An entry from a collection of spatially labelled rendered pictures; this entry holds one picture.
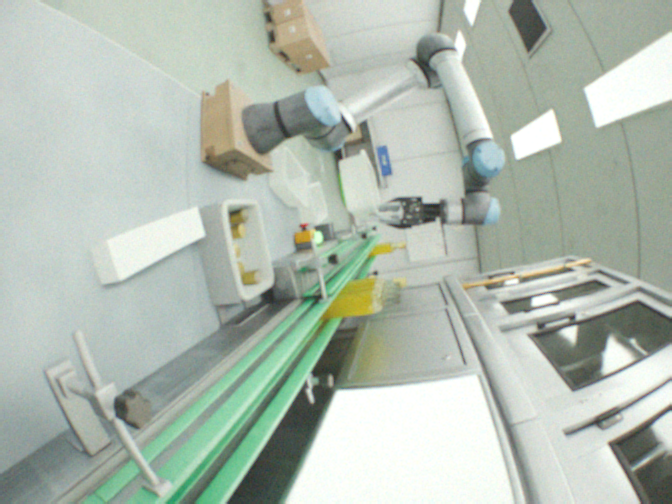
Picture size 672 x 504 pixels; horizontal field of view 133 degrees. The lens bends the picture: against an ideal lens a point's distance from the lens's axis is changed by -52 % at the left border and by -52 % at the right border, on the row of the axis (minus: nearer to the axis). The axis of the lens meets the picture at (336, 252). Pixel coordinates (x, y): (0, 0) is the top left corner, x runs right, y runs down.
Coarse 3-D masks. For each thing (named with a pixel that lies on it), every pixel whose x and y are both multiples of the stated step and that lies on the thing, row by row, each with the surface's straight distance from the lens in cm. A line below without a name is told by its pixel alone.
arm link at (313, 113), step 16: (288, 96) 83; (304, 96) 79; (320, 96) 78; (288, 112) 79; (304, 112) 78; (320, 112) 78; (336, 112) 83; (288, 128) 80; (304, 128) 80; (320, 128) 82
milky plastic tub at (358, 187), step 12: (360, 156) 82; (348, 168) 81; (360, 168) 80; (372, 168) 98; (348, 180) 80; (360, 180) 80; (372, 180) 100; (348, 192) 80; (360, 192) 79; (372, 192) 78; (348, 204) 79; (360, 204) 78; (372, 204) 77; (360, 216) 90
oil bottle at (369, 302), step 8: (336, 296) 91; (344, 296) 89; (352, 296) 87; (360, 296) 86; (368, 296) 85; (376, 296) 85; (336, 304) 87; (344, 304) 87; (352, 304) 86; (360, 304) 86; (368, 304) 86; (376, 304) 86; (328, 312) 89; (336, 312) 88; (344, 312) 88; (352, 312) 87; (360, 312) 87; (368, 312) 87; (376, 312) 87
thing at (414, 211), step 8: (408, 200) 86; (416, 200) 83; (440, 200) 83; (408, 208) 82; (416, 208) 80; (424, 208) 80; (432, 208) 82; (440, 208) 80; (408, 216) 80; (416, 216) 80; (424, 216) 80; (432, 216) 81; (440, 216) 80; (408, 224) 85; (416, 224) 85; (440, 224) 85
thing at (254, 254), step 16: (224, 208) 65; (240, 208) 78; (256, 208) 79; (224, 224) 65; (256, 224) 79; (240, 240) 81; (256, 240) 80; (240, 256) 81; (256, 256) 80; (272, 272) 80; (240, 288) 66; (256, 288) 73
